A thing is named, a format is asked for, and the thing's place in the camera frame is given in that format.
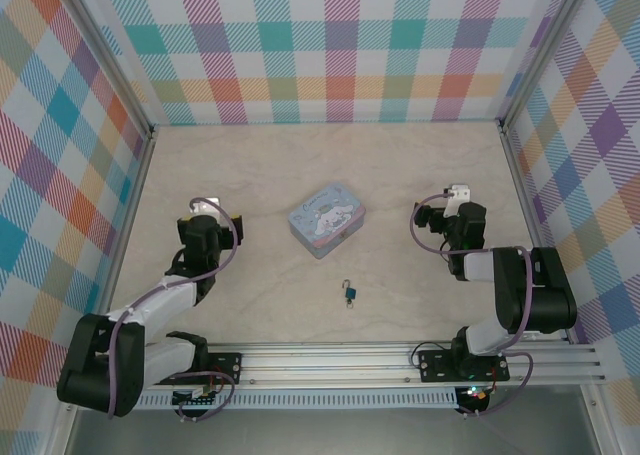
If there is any light blue cartoon tin box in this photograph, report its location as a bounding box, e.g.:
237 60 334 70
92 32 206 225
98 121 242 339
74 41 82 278
288 184 367 260

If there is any small circuit board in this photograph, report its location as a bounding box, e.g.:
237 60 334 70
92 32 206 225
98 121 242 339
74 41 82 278
172 388 221 407

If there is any circuit board with lit LED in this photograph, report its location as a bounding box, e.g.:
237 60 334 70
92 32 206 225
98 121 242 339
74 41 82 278
458 384 491 402

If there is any grey metal sheet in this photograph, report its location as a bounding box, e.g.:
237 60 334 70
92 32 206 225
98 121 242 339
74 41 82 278
64 407 601 455

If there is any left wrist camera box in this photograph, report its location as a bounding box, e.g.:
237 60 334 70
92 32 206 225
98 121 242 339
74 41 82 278
192 196 222 217

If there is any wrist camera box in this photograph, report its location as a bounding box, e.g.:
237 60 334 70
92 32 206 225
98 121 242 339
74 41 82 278
192 196 222 217
443 183 472 217

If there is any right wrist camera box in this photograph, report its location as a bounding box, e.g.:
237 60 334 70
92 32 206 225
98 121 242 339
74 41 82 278
443 183 472 217

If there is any aluminium side rail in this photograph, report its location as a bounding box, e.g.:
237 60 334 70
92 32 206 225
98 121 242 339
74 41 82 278
87 124 159 351
499 119 574 346

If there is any short purple cable loop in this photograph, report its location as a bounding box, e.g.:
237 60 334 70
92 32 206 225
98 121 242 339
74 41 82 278
174 369 236 422

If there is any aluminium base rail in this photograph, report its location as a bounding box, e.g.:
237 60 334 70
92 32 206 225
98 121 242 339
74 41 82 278
55 341 609 389

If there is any aluminium frame post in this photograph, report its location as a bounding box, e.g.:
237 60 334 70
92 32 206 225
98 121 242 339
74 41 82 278
59 0 157 141
497 0 591 131

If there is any white slotted cable duct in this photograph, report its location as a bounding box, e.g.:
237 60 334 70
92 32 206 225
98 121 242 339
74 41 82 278
78 388 460 410

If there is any aluminium frame leg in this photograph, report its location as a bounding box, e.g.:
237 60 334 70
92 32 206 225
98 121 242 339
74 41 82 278
42 387 81 455
579 384 619 455

